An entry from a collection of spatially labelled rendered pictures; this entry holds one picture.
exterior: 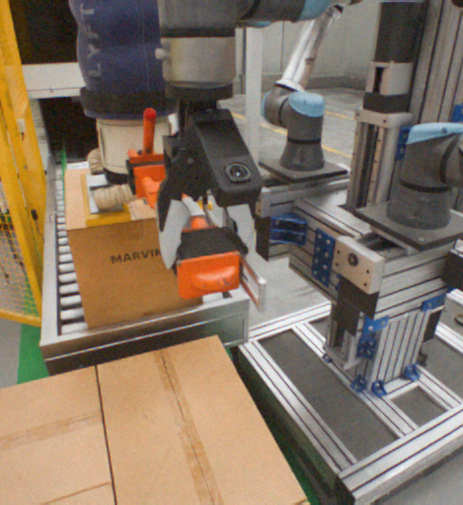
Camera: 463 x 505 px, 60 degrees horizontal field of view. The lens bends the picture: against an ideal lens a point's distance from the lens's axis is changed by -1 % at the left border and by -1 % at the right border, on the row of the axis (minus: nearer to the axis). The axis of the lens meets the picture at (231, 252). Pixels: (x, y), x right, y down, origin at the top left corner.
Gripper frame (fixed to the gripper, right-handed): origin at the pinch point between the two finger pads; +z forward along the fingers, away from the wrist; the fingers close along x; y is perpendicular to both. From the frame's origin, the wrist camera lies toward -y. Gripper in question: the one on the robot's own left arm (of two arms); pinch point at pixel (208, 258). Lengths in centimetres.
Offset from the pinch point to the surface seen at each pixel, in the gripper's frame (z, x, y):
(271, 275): 120, -88, 168
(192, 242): -2.3, 1.9, 0.8
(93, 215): 11.0, 13.9, 45.2
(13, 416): 66, 44, 45
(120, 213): 11.1, 8.0, 44.4
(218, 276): -0.5, 0.3, -5.1
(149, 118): -10.9, 1.3, 33.5
